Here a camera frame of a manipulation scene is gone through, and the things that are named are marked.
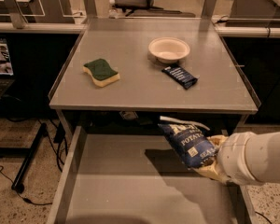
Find grey metal counter cabinet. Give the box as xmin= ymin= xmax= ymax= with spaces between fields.
xmin=48 ymin=16 xmax=261 ymax=147

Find open grey metal drawer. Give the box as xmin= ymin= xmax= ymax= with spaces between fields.
xmin=46 ymin=127 xmax=259 ymax=224

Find white paper bowl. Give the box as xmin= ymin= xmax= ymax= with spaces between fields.
xmin=148 ymin=37 xmax=190 ymax=63

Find black floor cable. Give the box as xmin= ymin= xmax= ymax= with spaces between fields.
xmin=0 ymin=154 xmax=54 ymax=206

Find dark blue snack bar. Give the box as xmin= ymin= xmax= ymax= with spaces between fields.
xmin=161 ymin=64 xmax=198 ymax=90

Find green and yellow sponge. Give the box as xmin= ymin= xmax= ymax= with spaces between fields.
xmin=83 ymin=59 xmax=120 ymax=88

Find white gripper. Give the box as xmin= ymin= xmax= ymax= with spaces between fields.
xmin=194 ymin=132 xmax=263 ymax=186

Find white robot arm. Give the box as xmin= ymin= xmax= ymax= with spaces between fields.
xmin=196 ymin=132 xmax=280 ymax=186

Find blue Kettle chip bag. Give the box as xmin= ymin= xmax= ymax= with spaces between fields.
xmin=158 ymin=116 xmax=217 ymax=169

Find black floor stand bar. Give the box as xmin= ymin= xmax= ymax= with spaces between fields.
xmin=11 ymin=123 xmax=48 ymax=193

